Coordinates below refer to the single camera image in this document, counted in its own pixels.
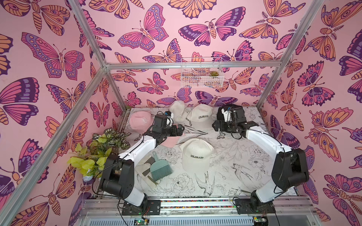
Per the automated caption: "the pink cap with logo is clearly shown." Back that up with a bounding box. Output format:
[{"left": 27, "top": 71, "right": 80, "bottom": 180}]
[{"left": 129, "top": 111, "right": 154, "bottom": 134}]

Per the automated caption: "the cream cap rear left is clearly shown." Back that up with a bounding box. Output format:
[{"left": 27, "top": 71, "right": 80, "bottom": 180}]
[{"left": 169, "top": 100, "right": 188, "bottom": 124}]

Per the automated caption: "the aluminium frame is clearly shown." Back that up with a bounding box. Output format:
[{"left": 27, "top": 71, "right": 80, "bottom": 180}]
[{"left": 1, "top": 1, "right": 323, "bottom": 226}]

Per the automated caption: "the clear plastic dustpan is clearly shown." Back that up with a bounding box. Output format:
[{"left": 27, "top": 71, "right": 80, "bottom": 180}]
[{"left": 135, "top": 154, "right": 161, "bottom": 190}]

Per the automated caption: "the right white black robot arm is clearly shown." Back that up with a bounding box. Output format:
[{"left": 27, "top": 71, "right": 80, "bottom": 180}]
[{"left": 212, "top": 105, "right": 309, "bottom": 209}]

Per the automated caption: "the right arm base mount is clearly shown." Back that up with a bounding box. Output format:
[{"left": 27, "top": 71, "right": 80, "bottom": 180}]
[{"left": 233, "top": 197, "right": 276, "bottom": 214}]

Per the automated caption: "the teal hand brush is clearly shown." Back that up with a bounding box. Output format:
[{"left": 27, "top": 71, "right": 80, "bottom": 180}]
[{"left": 150, "top": 152, "right": 173, "bottom": 181}]

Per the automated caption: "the small succulent in basket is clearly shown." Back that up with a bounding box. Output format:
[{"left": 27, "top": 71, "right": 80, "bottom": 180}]
[{"left": 210, "top": 71, "right": 219, "bottom": 77}]

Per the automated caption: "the white wire basket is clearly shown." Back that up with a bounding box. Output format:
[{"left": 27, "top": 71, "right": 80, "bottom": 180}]
[{"left": 179, "top": 61, "right": 224, "bottom": 89}]

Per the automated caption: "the black cap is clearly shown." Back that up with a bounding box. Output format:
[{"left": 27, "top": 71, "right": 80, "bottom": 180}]
[{"left": 224, "top": 104, "right": 245, "bottom": 120}]

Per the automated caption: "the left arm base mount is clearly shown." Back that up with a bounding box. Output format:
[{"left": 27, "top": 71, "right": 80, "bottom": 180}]
[{"left": 122, "top": 200, "right": 161, "bottom": 216}]

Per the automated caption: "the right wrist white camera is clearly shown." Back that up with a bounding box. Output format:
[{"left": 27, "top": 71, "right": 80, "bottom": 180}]
[{"left": 221, "top": 107, "right": 232, "bottom": 124}]

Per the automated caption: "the potted green plant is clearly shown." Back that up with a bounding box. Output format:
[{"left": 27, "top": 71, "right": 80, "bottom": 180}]
[{"left": 67, "top": 128, "right": 130, "bottom": 182}]

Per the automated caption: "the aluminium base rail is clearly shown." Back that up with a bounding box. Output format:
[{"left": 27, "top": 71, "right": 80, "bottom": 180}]
[{"left": 75, "top": 196, "right": 322, "bottom": 226}]

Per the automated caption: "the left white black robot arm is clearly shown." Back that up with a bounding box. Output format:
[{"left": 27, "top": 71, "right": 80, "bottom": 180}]
[{"left": 100, "top": 111, "right": 184, "bottom": 208}]

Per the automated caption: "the plain pink cap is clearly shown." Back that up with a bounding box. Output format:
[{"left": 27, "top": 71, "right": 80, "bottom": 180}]
[{"left": 161, "top": 136, "right": 181, "bottom": 148}]

